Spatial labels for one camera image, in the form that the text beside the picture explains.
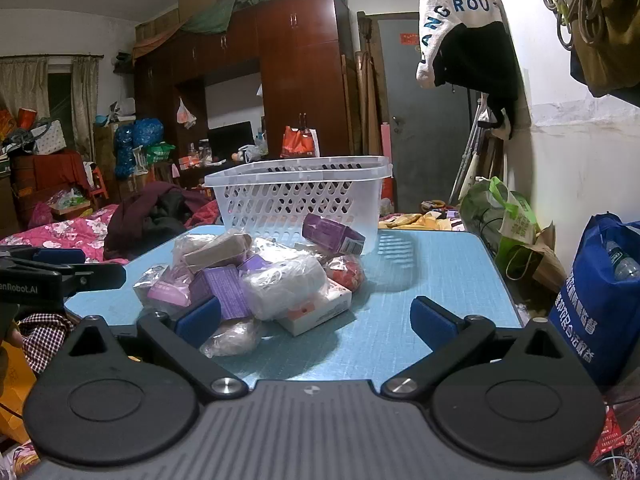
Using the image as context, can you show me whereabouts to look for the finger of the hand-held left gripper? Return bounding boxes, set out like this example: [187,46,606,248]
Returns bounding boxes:
[30,260,127,295]
[0,246,87,267]

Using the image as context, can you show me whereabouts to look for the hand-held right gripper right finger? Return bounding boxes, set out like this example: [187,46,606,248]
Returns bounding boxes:
[380,296,568,403]

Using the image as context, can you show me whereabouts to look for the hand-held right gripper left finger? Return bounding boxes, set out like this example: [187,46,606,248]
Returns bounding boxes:
[62,296,249,403]

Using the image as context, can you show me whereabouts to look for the beige bar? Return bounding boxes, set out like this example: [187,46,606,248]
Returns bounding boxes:
[174,230,253,273]

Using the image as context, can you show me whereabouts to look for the purple carton box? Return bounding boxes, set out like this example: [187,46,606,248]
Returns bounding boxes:
[302,213,367,256]

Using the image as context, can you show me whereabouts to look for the white plastic basket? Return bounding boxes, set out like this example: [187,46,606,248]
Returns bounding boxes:
[204,156,393,256]

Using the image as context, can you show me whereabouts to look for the pink floral blanket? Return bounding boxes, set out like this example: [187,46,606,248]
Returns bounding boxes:
[0,205,131,266]

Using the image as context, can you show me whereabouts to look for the clear bag pinkish contents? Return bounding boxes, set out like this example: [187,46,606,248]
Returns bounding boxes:
[200,317,261,358]

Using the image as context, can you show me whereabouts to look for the purple printed box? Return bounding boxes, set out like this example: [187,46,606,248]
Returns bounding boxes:
[202,265,253,321]

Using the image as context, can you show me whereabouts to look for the light purple packet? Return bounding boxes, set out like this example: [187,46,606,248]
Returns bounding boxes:
[146,267,201,311]

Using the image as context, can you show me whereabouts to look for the crumpled clear bag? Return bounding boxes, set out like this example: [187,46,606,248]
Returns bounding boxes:
[133,264,171,306]

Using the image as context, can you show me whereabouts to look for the checked cloth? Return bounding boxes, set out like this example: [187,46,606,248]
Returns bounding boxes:
[17,312,76,373]

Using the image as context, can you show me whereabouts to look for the dark maroon clothing pile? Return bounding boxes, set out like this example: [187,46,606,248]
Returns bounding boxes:
[103,182,211,261]

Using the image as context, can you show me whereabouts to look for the small purple box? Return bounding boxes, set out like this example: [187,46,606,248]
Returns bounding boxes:
[239,254,273,273]

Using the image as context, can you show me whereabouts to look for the red cloth covered cabinet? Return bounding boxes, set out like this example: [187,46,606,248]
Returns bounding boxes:
[10,150,86,196]

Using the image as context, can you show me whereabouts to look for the white plastic bag bundle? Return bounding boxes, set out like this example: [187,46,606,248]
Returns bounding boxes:
[240,255,328,321]

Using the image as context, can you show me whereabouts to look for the red crinkly packet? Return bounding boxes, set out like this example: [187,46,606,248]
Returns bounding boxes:
[325,256,366,293]

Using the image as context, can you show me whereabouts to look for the yellow cloth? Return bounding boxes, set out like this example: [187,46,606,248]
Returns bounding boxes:
[380,210,468,233]

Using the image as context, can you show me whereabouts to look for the orange cardboard box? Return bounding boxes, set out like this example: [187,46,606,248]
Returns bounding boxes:
[0,340,38,446]

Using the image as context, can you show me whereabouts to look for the white orange box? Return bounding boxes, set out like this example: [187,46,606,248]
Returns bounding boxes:
[277,280,352,337]

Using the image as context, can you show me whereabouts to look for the brown paper bag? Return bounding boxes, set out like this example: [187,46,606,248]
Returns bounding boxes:
[505,222,568,293]

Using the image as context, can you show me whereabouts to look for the green white shopping bag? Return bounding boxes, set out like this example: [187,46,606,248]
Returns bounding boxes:
[460,177,538,256]

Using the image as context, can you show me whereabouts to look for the blue net bags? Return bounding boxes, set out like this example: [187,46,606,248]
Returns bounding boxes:
[114,117,166,178]

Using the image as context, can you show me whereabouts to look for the green box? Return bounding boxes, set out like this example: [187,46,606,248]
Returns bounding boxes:
[145,142,176,163]

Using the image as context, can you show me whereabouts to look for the beige curtain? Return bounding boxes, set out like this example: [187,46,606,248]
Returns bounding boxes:
[0,56,51,121]
[70,56,100,161]

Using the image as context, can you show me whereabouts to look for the blue tote bag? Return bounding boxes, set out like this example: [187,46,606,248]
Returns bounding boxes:
[547,212,640,386]

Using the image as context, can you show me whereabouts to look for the metal crutches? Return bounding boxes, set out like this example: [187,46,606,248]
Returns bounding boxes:
[447,92,493,206]

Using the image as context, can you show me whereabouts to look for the black monitor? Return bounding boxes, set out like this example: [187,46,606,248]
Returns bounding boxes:
[207,121,256,161]

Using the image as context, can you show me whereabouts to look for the white hanging plastic bag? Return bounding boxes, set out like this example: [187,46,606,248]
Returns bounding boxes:
[176,97,197,128]

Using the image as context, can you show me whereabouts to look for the grey door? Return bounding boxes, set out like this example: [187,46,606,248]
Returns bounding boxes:
[377,12,473,206]

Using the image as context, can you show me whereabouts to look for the clear water bottle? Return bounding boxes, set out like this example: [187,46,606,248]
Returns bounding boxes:
[605,241,640,281]

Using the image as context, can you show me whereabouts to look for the orange shopping bag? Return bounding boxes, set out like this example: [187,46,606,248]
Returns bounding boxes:
[280,125,321,158]

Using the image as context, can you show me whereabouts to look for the red printed paper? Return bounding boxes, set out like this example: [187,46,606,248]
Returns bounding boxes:
[590,405,640,466]

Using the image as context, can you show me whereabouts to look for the wooden boards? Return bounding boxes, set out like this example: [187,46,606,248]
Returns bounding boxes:
[355,10,388,158]

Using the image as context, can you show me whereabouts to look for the dark wooden wardrobe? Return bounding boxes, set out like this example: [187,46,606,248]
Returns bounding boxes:
[132,0,361,186]

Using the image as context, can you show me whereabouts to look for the white black hanging jacket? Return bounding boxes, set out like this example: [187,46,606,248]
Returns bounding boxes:
[416,0,521,141]

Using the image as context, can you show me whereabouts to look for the green cloth on wardrobe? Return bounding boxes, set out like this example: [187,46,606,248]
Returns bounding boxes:
[182,0,241,36]

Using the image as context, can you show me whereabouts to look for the coiled cable and hanging bags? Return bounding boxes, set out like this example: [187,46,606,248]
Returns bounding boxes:
[570,0,640,106]

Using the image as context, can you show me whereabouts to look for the coiled rope bundle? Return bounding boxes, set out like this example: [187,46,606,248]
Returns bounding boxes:
[542,0,608,51]

